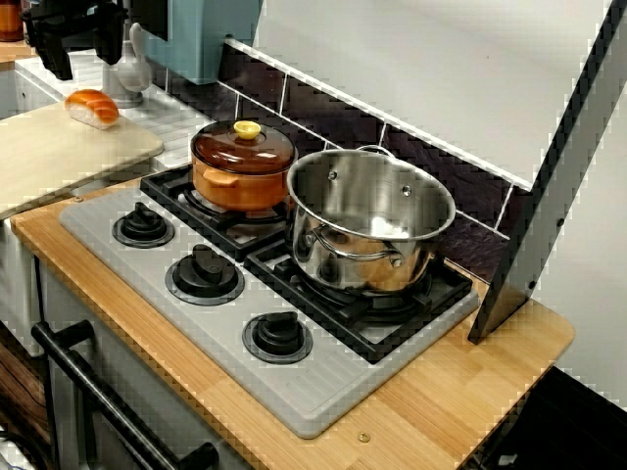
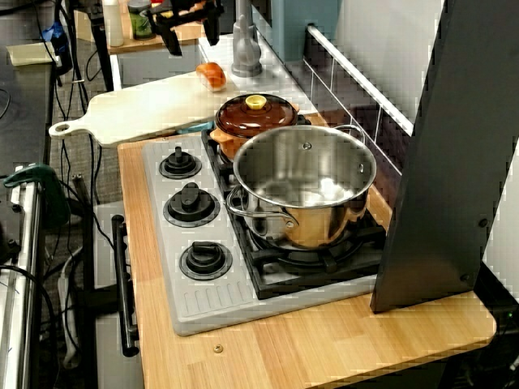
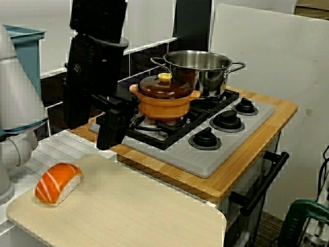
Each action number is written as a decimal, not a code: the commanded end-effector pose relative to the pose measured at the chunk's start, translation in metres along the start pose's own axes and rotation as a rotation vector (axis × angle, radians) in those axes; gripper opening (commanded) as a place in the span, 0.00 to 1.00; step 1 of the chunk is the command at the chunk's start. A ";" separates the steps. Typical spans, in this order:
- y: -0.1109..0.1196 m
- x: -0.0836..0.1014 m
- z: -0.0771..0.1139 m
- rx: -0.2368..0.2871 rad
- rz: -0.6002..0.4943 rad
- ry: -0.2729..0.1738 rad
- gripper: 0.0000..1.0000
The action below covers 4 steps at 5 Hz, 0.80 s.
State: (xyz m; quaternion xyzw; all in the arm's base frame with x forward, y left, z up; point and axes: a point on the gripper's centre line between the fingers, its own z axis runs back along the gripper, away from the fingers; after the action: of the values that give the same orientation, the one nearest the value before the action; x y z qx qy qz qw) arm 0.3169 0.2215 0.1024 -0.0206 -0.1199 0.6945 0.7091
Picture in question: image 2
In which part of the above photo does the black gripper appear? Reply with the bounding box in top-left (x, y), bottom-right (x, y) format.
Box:
top-left (144, 0), bottom-right (225, 57)

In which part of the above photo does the light wooden cutting board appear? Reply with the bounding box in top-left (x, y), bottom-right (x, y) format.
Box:
top-left (48, 67), bottom-right (237, 149)

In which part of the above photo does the blue tape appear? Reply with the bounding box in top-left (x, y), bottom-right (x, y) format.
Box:
top-left (40, 22), bottom-right (71, 58)

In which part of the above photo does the black box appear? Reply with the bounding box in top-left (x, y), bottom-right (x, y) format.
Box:
top-left (218, 0), bottom-right (237, 36)

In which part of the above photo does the stainless steel pot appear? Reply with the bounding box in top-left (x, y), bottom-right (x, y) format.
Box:
top-left (224, 124), bottom-right (379, 250)

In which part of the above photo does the beige flat box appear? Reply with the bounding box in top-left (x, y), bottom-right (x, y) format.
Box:
top-left (5, 41), bottom-right (58, 68)

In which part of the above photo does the black side panel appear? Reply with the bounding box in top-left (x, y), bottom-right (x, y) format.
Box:
top-left (369, 0), bottom-right (519, 314)

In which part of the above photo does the grey stove top plate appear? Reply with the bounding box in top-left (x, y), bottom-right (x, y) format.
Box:
top-left (140, 135), bottom-right (381, 338)

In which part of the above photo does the white plastic bottle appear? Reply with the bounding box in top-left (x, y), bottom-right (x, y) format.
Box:
top-left (101, 0), bottom-right (125, 49)

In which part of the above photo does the black metal table leg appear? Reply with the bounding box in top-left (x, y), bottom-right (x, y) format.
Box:
top-left (87, 11), bottom-right (115, 92)

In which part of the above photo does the black stove knob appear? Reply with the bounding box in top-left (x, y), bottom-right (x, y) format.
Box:
top-left (157, 146), bottom-right (203, 181)
top-left (162, 182), bottom-right (221, 228)
top-left (178, 241), bottom-right (234, 281)

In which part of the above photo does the silver metal rail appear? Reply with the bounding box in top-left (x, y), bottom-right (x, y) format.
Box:
top-left (0, 164), bottom-right (44, 389)

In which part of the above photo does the orange toy pot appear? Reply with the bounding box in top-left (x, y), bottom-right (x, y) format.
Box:
top-left (208, 104), bottom-right (302, 164)

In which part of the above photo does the white sink counter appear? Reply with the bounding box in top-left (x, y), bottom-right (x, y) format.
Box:
top-left (109, 34), bottom-right (318, 118)

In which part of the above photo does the black looped cable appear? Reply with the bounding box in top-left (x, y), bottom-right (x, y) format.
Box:
top-left (0, 264), bottom-right (60, 389)

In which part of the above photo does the black oven door handle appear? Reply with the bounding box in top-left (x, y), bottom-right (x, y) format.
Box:
top-left (111, 214), bottom-right (140, 358)

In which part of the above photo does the salmon nigiri sushi toy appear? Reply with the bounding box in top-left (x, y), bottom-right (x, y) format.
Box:
top-left (195, 61), bottom-right (228, 94)

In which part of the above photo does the grey toy faucet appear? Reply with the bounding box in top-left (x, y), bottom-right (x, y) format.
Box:
top-left (229, 0), bottom-right (264, 79)

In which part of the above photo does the green labelled can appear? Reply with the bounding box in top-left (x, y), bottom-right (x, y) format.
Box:
top-left (127, 0), bottom-right (157, 41)

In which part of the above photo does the brown lid with yellow knob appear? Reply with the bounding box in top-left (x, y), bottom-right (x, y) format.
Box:
top-left (213, 93), bottom-right (298, 139)

